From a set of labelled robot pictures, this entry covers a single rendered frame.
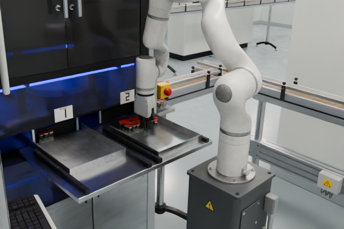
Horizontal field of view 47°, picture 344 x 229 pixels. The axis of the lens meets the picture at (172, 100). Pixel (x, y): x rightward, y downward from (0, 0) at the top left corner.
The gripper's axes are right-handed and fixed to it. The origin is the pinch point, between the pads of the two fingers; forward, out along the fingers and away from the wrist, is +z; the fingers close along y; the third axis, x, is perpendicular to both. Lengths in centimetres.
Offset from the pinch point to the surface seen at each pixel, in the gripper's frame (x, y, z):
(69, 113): -28.1, -16.9, -7.5
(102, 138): -18.3, -7.3, 4.0
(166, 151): -5.5, 20.2, 3.7
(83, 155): -31.2, -2.6, 5.7
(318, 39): 154, 2, -21
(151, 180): 20, -17, 45
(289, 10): 806, -393, 51
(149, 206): 18, -17, 62
